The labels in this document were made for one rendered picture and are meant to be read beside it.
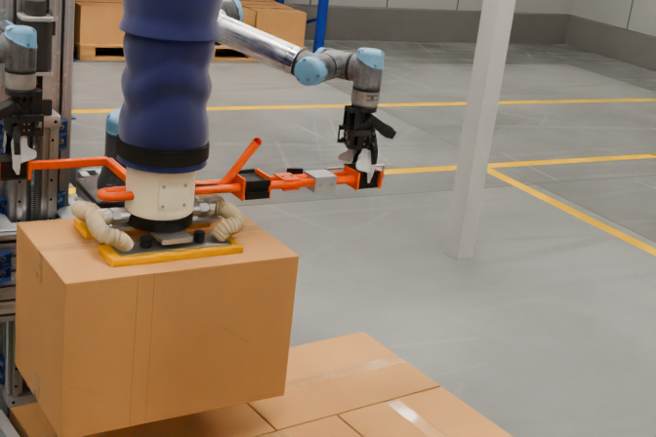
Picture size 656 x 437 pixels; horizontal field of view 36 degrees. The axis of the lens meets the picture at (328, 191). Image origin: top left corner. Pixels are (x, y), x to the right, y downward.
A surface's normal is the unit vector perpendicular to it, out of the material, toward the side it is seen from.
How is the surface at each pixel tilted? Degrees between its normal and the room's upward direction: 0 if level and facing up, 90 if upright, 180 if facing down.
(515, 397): 0
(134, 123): 76
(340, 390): 0
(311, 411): 0
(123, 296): 90
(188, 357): 90
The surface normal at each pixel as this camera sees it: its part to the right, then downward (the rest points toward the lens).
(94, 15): 0.50, 0.33
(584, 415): 0.11, -0.94
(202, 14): 0.68, 0.46
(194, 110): 0.87, -0.05
